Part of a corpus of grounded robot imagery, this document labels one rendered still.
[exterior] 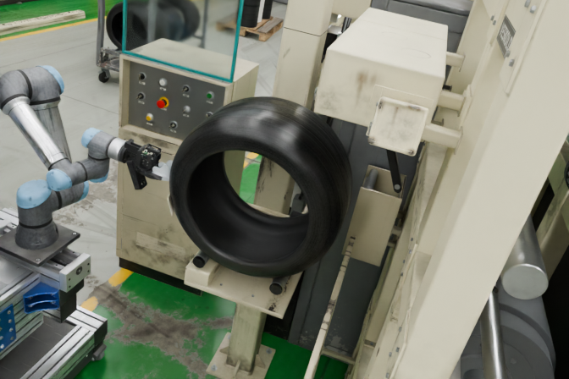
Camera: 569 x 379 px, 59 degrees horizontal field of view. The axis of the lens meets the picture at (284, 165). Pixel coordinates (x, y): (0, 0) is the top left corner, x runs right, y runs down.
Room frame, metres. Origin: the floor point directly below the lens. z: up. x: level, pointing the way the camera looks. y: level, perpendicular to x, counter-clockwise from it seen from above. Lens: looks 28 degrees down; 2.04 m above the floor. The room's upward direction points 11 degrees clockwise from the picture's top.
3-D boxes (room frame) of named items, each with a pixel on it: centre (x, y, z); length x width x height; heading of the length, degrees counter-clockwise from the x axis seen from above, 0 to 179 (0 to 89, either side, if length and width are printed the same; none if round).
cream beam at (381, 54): (1.31, -0.21, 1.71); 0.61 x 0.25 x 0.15; 168
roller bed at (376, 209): (1.63, -0.37, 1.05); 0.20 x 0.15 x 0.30; 168
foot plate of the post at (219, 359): (1.74, 0.02, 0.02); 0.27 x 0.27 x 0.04; 78
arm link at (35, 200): (1.53, 0.88, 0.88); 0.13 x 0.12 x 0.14; 151
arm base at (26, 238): (1.52, 0.89, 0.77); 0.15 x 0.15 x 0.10
